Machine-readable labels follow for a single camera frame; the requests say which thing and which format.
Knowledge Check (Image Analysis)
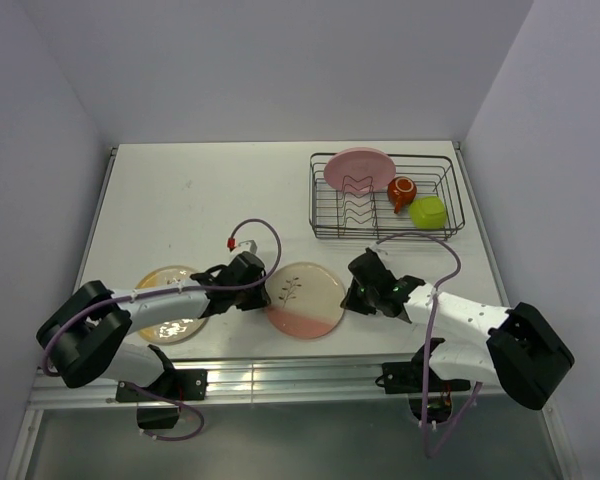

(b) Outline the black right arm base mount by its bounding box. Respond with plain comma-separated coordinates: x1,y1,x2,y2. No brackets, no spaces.
375,362,471,423

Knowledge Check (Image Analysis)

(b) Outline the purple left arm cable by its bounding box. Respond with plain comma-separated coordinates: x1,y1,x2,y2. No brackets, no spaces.
42,218,282,444

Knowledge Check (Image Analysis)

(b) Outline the yellow and cream floral plate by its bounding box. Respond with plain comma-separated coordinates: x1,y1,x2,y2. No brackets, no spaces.
136,265,208,346

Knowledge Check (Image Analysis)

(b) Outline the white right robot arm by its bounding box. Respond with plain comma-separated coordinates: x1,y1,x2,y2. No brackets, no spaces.
341,250,575,410

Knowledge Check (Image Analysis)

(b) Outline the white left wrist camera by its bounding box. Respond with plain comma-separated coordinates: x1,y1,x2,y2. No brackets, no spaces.
227,238,257,256

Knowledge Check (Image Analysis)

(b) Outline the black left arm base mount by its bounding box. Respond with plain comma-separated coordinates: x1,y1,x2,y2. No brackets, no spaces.
115,369,208,441

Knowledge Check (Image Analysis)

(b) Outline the orange and black cup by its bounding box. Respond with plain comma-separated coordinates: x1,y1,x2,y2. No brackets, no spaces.
387,176,417,214

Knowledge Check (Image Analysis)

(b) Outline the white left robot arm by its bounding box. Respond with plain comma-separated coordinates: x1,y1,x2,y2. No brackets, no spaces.
36,251,271,399

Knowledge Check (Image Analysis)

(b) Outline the white and green square bowl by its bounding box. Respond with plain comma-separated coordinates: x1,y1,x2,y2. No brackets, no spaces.
408,196,447,230

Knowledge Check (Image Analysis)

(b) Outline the pink and cream floral plate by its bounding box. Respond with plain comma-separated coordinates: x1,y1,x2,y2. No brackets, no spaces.
265,262,345,340

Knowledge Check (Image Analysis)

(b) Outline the aluminium extrusion rail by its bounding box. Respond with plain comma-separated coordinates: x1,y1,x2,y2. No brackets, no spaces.
27,352,554,411

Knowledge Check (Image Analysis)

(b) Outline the pink plastic plate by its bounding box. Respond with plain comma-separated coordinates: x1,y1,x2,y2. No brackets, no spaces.
323,147,396,194

